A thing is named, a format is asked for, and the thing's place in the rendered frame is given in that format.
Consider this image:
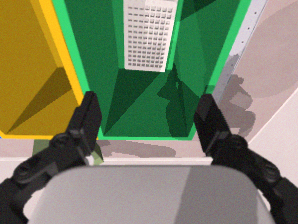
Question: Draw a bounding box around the light grey perforated base plate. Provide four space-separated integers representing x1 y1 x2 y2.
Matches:
212 0 268 105

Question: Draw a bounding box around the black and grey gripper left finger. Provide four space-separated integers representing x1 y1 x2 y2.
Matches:
0 91 102 224

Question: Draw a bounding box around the yellow open bin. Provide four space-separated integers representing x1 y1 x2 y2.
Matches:
0 0 84 139

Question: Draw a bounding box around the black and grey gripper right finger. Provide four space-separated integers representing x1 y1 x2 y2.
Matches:
193 94 298 224

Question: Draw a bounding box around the white well plate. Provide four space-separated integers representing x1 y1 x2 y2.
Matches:
123 0 178 72

